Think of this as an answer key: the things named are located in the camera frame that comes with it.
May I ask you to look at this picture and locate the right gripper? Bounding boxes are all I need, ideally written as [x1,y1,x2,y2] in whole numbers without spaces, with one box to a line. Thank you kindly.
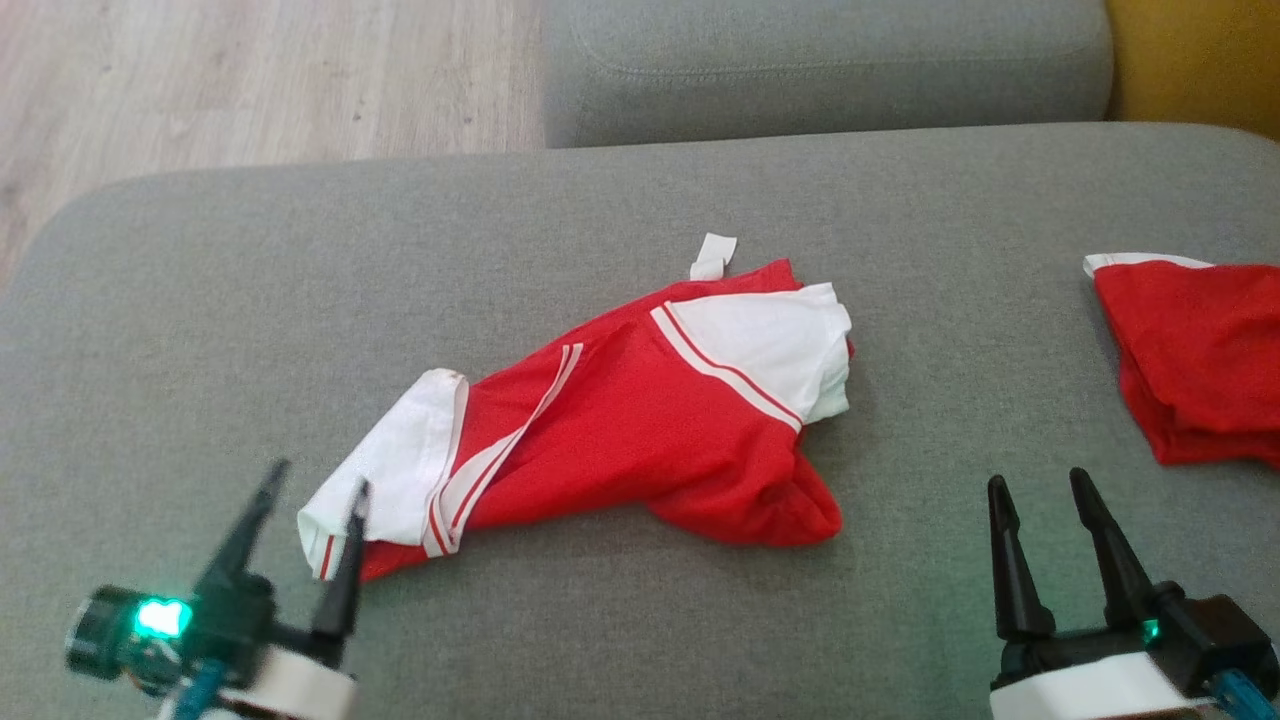
[988,467,1280,720]

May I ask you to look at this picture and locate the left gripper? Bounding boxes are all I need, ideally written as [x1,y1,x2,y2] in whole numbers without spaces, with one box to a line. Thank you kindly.
[65,459,370,720]

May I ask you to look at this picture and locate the red and white jersey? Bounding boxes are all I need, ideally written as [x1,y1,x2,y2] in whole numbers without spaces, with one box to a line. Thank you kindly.
[1083,252,1280,471]
[297,233,856,583]

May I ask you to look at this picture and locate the wide grey sofa seat cushion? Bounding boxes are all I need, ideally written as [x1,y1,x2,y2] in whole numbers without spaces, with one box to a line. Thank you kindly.
[0,122,1280,720]

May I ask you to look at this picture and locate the long yellow sofa backrest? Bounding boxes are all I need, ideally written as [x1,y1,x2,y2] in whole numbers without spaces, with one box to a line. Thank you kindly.
[1105,0,1280,141]

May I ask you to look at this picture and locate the teal left gripper cable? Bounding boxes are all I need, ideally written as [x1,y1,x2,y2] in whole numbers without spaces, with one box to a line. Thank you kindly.
[175,660,227,720]

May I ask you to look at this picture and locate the teal gripper cable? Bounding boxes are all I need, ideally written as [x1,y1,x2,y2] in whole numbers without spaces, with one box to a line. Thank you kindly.
[175,660,227,720]
[1213,668,1276,720]

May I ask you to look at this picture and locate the teal right gripper cable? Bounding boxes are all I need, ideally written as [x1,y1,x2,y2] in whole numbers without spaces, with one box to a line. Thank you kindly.
[1213,668,1276,720]

